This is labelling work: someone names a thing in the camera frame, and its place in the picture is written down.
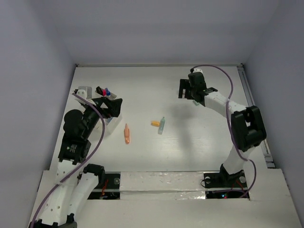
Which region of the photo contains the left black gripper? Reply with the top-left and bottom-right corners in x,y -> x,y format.
83,96 -> 123,137

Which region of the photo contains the clear blue spray bottle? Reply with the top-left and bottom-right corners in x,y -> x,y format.
104,88 -> 111,99

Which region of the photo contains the pink black highlighter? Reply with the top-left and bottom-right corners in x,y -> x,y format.
95,86 -> 106,96

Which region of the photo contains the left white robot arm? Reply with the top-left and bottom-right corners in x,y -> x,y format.
29,95 -> 123,228

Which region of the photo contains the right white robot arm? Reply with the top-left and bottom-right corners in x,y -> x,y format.
179,68 -> 266,188

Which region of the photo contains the white perforated organizer box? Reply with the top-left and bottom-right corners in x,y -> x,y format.
99,92 -> 122,137

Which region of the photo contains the orange highlighter pen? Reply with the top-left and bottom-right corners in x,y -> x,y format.
124,124 -> 130,144

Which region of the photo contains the yellow highlighter cap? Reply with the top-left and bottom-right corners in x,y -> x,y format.
151,121 -> 160,127

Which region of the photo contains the light green highlighter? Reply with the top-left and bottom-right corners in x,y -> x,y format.
158,117 -> 165,135

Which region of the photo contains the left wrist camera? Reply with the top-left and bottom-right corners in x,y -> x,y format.
72,86 -> 92,102

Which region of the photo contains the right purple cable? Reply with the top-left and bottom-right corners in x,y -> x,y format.
190,65 -> 257,199

